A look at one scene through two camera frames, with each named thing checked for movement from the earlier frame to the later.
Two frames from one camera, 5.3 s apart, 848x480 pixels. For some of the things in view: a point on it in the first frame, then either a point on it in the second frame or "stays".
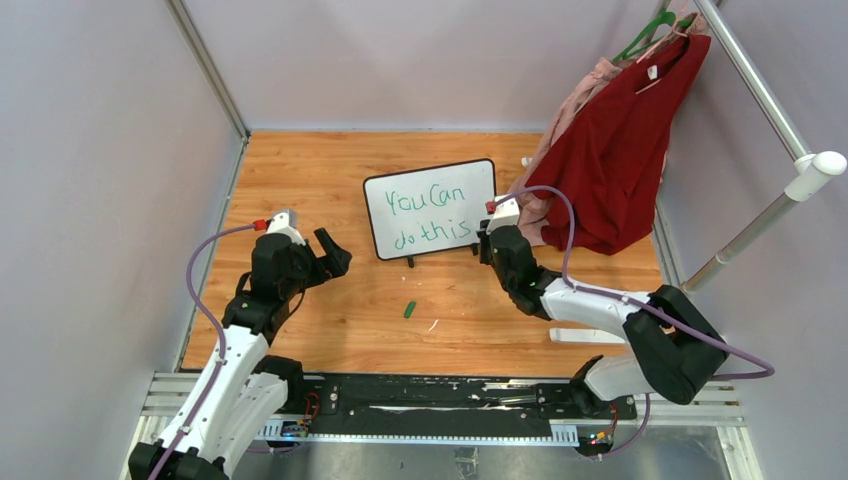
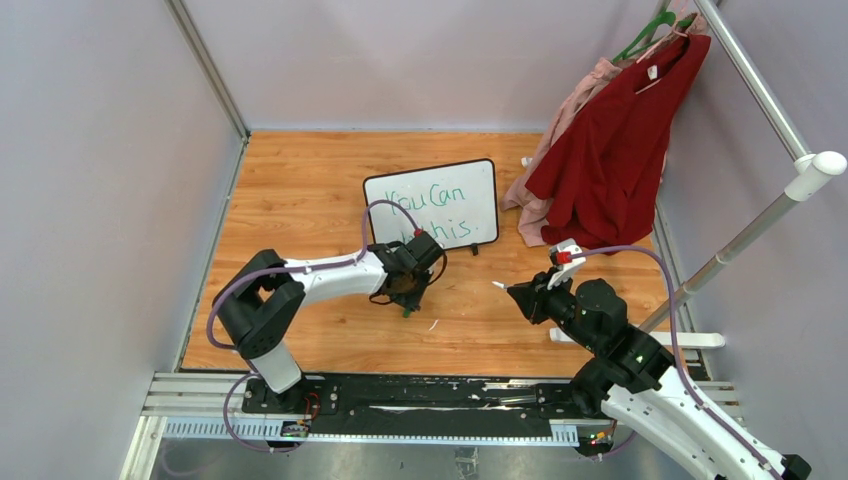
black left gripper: (333, 264) -> (413, 301)
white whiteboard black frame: (429, 210) stays
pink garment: (532, 210) stays
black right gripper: (493, 230) -> (531, 296)
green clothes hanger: (631, 48) stays
